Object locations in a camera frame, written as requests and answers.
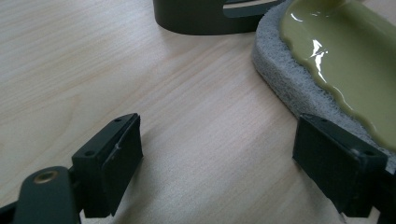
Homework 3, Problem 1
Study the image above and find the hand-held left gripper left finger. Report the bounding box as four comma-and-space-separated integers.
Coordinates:
71, 112, 145, 218

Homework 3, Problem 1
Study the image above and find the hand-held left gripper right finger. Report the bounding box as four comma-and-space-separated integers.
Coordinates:
291, 113, 389, 218

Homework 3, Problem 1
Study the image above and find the green scrub brush grey pad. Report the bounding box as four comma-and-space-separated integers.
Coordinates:
251, 0, 396, 175

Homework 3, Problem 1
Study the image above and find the dark green slotted holder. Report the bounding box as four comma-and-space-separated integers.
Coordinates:
152, 0, 286, 36

